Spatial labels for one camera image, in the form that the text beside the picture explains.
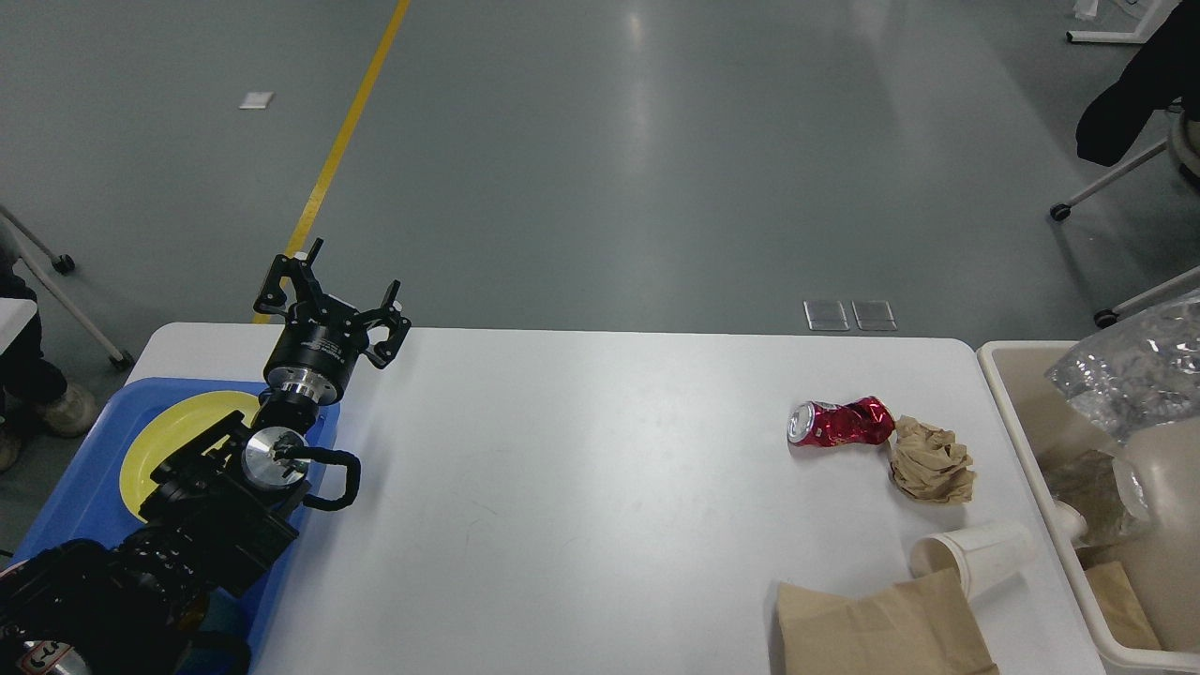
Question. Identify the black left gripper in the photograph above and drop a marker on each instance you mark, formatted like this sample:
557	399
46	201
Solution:
314	359

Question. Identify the yellow plastic plate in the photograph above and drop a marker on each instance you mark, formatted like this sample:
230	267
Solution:
167	432

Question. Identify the teal mug yellow inside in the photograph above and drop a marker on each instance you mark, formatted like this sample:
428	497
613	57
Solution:
220	619

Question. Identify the brown paper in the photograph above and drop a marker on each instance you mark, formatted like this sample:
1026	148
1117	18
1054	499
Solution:
1122	611
929	465

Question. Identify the white paper cup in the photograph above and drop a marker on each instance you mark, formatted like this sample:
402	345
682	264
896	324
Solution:
980	557

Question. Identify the silver foil bag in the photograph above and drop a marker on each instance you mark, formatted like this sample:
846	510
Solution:
1140	373

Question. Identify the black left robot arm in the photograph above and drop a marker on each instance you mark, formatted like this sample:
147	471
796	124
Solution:
218	515

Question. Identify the person's beige shoe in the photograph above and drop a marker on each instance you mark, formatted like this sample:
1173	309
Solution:
69	416

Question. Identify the grey chair leg with caster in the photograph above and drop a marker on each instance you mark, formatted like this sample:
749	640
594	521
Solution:
46	266

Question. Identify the blue plastic tray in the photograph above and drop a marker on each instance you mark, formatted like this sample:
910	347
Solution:
86	503

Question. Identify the left floor outlet cover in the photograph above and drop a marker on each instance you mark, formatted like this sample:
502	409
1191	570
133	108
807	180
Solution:
825	316

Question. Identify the floor outlet cover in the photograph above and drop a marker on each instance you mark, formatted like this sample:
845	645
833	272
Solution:
825	316
874	316

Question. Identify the right floor outlet cover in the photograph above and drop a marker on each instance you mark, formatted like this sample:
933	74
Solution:
874	316

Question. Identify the crushed red soda can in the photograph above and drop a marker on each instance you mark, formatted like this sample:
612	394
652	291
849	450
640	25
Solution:
826	425

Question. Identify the brown paper bag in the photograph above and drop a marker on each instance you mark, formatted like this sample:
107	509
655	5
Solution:
923	626

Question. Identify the beige plastic bin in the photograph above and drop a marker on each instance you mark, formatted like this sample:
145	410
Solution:
1161	565

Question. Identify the brown paper in bin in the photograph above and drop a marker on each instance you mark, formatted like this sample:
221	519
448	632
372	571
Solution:
1122	611

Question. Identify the white desk base far right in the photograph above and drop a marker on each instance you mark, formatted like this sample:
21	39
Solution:
1118	22

